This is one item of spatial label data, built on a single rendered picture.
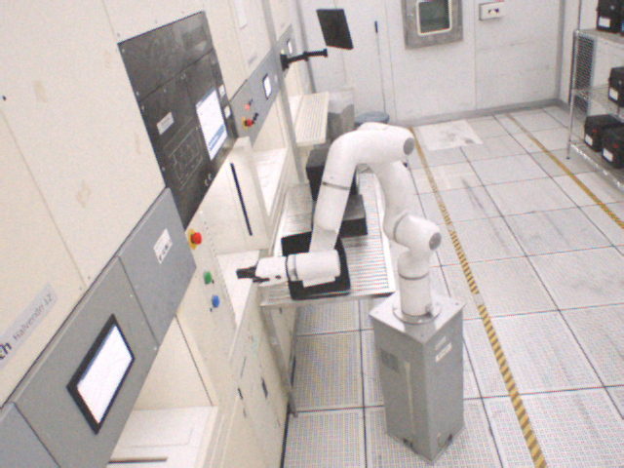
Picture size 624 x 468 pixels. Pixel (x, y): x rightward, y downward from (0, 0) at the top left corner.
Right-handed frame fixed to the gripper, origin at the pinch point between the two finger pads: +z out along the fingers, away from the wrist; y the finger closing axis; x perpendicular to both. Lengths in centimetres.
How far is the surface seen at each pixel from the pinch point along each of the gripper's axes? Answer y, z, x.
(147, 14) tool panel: 20, 13, 80
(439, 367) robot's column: 15, -63, -65
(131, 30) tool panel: 4, 13, 77
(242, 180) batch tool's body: 70, 12, 4
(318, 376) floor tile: 68, -2, -120
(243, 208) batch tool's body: 70, 15, -10
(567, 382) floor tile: 48, -131, -120
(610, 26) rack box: 285, -247, 3
